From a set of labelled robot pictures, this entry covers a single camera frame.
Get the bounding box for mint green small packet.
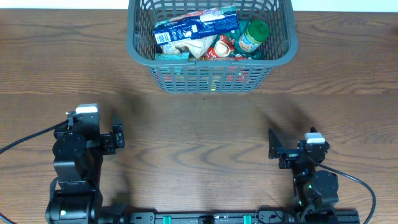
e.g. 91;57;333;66
155;52;190;60

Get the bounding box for red spaghetti pack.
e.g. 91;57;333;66
199;54;251;83

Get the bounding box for green lid jar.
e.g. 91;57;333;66
238;19;270;53

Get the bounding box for beige paper pouch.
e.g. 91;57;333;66
161;35;217;59

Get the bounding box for green coffee sachet bag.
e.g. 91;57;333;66
201;21;264;60

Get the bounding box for blue Kleenex tissue pack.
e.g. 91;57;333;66
153;6;239;45

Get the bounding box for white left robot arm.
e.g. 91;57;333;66
45;112;130;223

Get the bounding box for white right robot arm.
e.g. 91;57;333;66
116;116;342;224

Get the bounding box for grey plastic mesh basket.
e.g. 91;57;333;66
126;0;298;93

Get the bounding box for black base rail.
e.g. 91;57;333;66
129;209;360;224

